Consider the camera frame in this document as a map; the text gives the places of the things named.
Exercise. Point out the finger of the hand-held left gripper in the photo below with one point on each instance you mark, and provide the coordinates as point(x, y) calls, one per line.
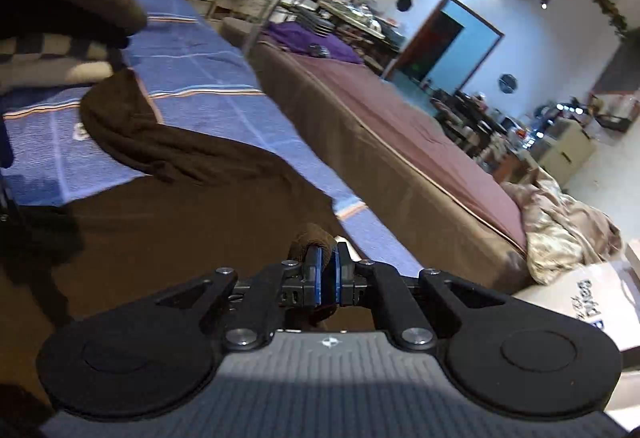
point(5, 147)

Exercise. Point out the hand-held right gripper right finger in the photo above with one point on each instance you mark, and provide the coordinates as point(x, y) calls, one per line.
point(345, 283)

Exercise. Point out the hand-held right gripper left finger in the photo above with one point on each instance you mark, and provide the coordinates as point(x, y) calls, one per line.
point(314, 283)

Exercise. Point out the dark brown garment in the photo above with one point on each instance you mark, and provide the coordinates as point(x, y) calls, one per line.
point(175, 218)

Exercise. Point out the checkered cloth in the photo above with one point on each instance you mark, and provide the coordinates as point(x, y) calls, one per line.
point(30, 55)

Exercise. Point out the maroon bed sheet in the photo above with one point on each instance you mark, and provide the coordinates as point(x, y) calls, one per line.
point(400, 117)

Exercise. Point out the cluttered dark table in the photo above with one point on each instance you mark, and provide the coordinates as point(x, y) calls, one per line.
point(465, 112)

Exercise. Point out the blue plaid bed sheet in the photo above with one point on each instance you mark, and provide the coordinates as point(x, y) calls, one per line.
point(200, 67)

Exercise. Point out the crumpled beige blanket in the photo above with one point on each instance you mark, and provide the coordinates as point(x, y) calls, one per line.
point(565, 228)

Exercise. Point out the white shopping bag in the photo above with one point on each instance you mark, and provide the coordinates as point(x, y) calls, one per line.
point(575, 288)

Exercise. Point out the purple cloth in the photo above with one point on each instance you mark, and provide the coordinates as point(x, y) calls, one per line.
point(310, 35)

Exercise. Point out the beige cabinet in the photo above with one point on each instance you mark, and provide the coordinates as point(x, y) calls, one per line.
point(565, 152)

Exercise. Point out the open doorway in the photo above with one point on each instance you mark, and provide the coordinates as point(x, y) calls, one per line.
point(465, 37)

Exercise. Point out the round dark wall ornament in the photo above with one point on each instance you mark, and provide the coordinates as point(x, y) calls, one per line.
point(404, 3)
point(507, 83)

